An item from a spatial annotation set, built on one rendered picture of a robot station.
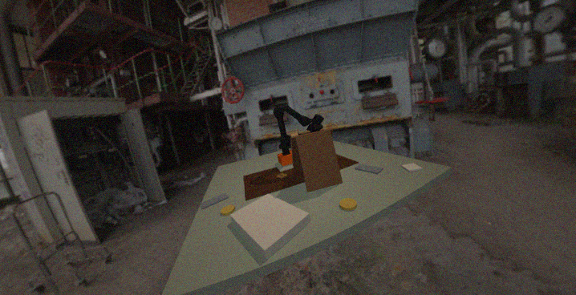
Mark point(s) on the yellow flat disc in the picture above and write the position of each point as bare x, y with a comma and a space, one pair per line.
348, 204
227, 210

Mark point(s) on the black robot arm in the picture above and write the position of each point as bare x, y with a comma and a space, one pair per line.
315, 125

